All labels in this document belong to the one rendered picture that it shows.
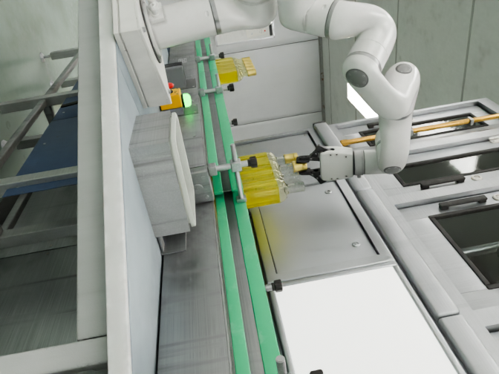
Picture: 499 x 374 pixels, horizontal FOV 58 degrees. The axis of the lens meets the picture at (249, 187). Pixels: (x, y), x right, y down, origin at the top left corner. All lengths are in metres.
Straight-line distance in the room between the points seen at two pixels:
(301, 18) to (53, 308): 0.98
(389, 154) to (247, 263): 0.50
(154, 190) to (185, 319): 0.27
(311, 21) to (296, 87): 6.49
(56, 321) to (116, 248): 0.60
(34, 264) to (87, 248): 0.75
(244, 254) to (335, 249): 0.34
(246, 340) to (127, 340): 0.24
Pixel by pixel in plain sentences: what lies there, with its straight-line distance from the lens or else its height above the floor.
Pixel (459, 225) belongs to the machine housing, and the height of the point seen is 1.58.
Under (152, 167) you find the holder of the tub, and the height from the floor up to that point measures 0.79.
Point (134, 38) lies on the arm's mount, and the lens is 1.03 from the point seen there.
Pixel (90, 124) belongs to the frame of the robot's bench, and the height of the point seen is 0.68.
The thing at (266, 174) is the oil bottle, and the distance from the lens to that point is 1.34.
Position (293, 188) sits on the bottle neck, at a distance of 1.30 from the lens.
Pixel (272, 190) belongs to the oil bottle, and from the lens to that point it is 1.27.
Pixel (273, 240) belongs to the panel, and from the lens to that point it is 1.32.
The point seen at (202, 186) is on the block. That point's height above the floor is 0.86.
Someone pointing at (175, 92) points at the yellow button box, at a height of 0.81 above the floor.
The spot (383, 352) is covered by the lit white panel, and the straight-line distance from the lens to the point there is 1.04.
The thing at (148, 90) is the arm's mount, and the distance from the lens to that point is 1.14.
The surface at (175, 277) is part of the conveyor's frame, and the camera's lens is 0.98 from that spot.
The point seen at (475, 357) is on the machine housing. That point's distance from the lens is 1.08.
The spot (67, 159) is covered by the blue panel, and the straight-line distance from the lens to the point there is 1.46.
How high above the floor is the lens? 0.93
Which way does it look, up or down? 2 degrees up
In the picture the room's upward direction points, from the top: 80 degrees clockwise
